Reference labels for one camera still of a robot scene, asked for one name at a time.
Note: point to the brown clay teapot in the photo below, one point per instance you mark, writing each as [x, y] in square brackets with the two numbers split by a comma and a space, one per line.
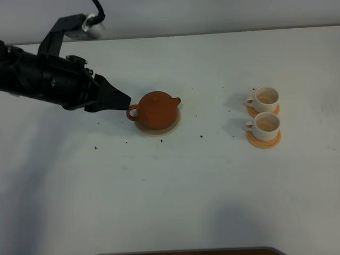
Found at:
[156, 110]

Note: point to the orange cup coaster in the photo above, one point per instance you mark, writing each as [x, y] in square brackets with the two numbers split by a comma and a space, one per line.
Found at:
[263, 143]
[254, 113]

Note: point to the near white teacup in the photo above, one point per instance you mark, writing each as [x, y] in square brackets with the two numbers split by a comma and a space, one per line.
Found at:
[265, 126]

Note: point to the far orange cup coaster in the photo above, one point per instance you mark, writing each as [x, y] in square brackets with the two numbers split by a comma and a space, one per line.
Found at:
[254, 113]

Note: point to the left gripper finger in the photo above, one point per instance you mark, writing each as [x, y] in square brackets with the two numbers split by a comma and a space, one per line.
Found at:
[109, 95]
[96, 107]

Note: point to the far white teacup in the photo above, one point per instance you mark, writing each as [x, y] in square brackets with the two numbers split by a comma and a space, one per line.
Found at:
[264, 99]

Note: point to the near orange cup coaster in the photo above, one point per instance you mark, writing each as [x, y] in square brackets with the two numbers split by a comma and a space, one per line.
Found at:
[263, 143]

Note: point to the beige round teapot coaster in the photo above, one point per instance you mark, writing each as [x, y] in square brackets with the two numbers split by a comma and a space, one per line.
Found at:
[161, 132]

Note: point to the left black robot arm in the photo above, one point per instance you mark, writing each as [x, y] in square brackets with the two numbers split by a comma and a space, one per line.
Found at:
[20, 72]

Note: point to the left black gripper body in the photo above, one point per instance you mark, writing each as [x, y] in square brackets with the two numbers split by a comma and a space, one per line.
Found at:
[66, 82]

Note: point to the white teacup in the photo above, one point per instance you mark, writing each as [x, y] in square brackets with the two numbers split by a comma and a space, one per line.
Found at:
[264, 99]
[265, 126]

